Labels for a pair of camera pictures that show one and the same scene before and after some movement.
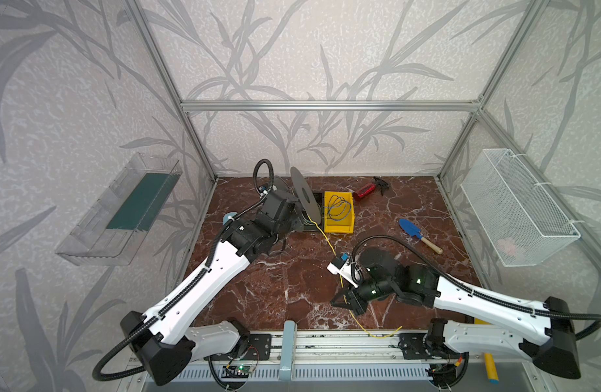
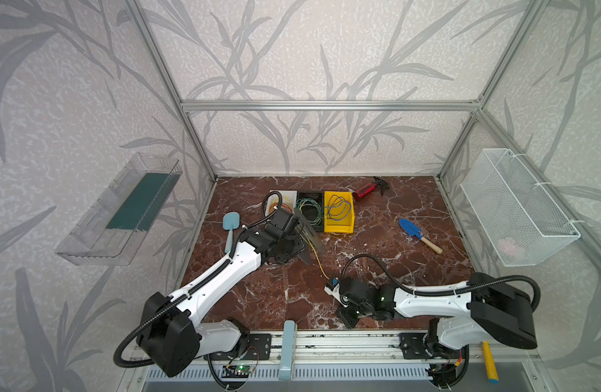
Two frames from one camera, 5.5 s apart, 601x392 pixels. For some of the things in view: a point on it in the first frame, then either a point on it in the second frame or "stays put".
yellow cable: [342, 290] -> [314, 253]
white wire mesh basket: [521, 224] stays put
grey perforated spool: [297, 183] -> [310, 237]
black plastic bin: [308, 224] stays put
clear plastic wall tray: [106, 235] stays put
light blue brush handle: [289, 349] stays put
